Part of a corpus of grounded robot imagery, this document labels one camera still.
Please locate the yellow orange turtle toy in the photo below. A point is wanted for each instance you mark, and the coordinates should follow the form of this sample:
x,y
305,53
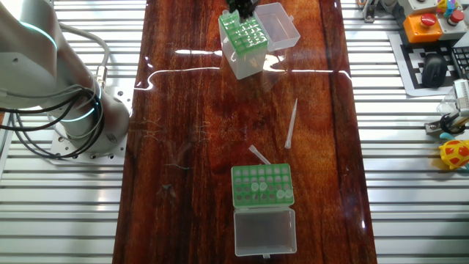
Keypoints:
x,y
456,154

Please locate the black keyboard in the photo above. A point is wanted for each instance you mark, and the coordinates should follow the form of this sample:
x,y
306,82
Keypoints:
x,y
462,62

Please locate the black computer mouse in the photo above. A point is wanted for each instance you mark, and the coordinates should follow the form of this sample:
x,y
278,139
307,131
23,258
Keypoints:
x,y
434,71

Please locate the small silver metal bracket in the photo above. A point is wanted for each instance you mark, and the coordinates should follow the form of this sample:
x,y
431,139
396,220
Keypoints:
x,y
432,127

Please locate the grey control button box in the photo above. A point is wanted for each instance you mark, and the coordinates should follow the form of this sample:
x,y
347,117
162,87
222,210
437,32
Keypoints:
x,y
417,7

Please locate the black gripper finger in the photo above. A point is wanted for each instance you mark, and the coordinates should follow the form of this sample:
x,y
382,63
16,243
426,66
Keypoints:
x,y
249,6
234,4

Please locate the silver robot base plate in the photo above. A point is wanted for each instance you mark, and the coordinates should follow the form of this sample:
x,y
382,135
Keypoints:
x,y
122,99

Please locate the small colourful plastic toy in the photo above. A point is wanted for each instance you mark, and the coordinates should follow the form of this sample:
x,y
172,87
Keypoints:
x,y
445,6

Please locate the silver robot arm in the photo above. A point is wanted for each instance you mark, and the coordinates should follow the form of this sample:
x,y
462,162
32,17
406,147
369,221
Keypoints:
x,y
113,121

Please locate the orange emergency stop box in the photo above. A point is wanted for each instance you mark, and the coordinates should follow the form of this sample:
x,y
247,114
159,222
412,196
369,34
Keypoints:
x,y
417,33

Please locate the green clear pipette tip box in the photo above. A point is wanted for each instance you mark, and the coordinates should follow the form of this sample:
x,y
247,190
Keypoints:
x,y
249,62
264,227

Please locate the grey emergency stop box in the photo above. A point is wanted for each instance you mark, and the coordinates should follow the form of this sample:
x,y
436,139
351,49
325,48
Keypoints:
x,y
450,31

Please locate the glossy brown wooden board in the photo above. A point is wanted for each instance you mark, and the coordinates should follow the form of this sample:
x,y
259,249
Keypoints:
x,y
205,121

